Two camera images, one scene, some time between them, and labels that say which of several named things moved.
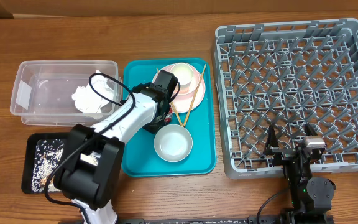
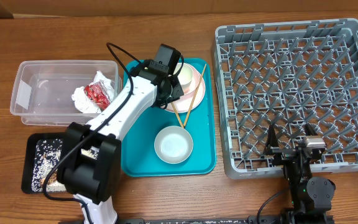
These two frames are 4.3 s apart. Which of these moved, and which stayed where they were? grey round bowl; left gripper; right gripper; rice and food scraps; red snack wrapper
Moved: red snack wrapper; left gripper
Stayed: rice and food scraps; grey round bowl; right gripper
